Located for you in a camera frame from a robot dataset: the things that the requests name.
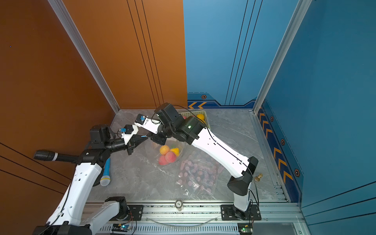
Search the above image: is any yellow peach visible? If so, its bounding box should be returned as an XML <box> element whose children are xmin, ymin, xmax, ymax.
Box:
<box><xmin>159</xmin><ymin>145</ymin><xmax>170</xmax><ymax>155</ymax></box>

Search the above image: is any clear zip-top bag blue zipper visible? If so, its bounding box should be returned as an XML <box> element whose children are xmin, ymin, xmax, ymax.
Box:
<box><xmin>146</xmin><ymin>138</ymin><xmax>188</xmax><ymax>166</ymax></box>

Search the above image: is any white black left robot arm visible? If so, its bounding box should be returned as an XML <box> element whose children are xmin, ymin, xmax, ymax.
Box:
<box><xmin>33</xmin><ymin>125</ymin><xmax>148</xmax><ymax>235</ymax></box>

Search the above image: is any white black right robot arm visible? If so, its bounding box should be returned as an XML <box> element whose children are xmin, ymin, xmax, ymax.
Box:
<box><xmin>150</xmin><ymin>103</ymin><xmax>259</xmax><ymax>220</ymax></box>

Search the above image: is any pink-trimmed bag of bags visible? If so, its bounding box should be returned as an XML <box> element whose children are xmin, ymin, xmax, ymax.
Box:
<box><xmin>176</xmin><ymin>150</ymin><xmax>225</xmax><ymax>198</ymax></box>

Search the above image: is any green perforated plastic basket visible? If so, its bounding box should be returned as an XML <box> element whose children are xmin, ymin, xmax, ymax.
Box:
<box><xmin>178</xmin><ymin>110</ymin><xmax>210</xmax><ymax>128</ymax></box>

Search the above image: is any blue handheld microphone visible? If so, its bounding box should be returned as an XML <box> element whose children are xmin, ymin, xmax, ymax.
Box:
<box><xmin>100</xmin><ymin>158</ymin><xmax>111</xmax><ymax>187</ymax></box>

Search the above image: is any round silver knob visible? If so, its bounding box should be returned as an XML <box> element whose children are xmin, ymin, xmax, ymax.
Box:
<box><xmin>174</xmin><ymin>200</ymin><xmax>183</xmax><ymax>211</ymax></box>

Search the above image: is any green circuit board left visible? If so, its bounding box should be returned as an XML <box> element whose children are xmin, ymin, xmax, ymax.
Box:
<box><xmin>111</xmin><ymin>223</ymin><xmax>133</xmax><ymax>233</ymax></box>

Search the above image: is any green circuit board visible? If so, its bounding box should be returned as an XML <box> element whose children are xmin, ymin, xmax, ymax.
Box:
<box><xmin>111</xmin><ymin>223</ymin><xmax>133</xmax><ymax>233</ymax></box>
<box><xmin>237</xmin><ymin>223</ymin><xmax>253</xmax><ymax>235</ymax></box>

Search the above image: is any black microphone on stand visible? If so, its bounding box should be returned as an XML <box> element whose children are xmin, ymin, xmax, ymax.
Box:
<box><xmin>33</xmin><ymin>150</ymin><xmax>78</xmax><ymax>164</ymax></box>

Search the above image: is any small brass weight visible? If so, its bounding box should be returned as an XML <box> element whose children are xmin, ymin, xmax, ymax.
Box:
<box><xmin>254</xmin><ymin>173</ymin><xmax>263</xmax><ymax>182</ymax></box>

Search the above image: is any green circuit board right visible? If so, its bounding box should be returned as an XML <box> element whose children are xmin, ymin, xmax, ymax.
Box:
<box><xmin>237</xmin><ymin>223</ymin><xmax>253</xmax><ymax>235</ymax></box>

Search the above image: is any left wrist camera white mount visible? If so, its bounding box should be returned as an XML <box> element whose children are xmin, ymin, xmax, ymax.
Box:
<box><xmin>118</xmin><ymin>124</ymin><xmax>139</xmax><ymax>145</ymax></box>

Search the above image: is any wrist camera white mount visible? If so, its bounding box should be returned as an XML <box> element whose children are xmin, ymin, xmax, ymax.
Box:
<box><xmin>118</xmin><ymin>124</ymin><xmax>139</xmax><ymax>145</ymax></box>
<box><xmin>135</xmin><ymin>114</ymin><xmax>161</xmax><ymax>134</ymax></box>

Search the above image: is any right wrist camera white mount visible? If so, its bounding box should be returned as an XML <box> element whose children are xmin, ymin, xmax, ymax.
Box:
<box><xmin>135</xmin><ymin>114</ymin><xmax>161</xmax><ymax>134</ymax></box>

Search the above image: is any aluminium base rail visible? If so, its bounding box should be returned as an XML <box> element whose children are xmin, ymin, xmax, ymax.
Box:
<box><xmin>98</xmin><ymin>201</ymin><xmax>310</xmax><ymax>235</ymax></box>

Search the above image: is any aluminium corner post left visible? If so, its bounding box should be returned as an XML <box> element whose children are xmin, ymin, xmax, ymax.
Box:
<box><xmin>48</xmin><ymin>0</ymin><xmax>120</xmax><ymax>113</ymax></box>

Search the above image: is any aluminium corner post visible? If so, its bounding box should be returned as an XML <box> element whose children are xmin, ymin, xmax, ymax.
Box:
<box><xmin>48</xmin><ymin>0</ymin><xmax>120</xmax><ymax>113</ymax></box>
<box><xmin>253</xmin><ymin>0</ymin><xmax>312</xmax><ymax>115</ymax></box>

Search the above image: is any aluminium corner post right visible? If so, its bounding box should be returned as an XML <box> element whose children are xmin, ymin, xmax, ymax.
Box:
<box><xmin>253</xmin><ymin>0</ymin><xmax>312</xmax><ymax>115</ymax></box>

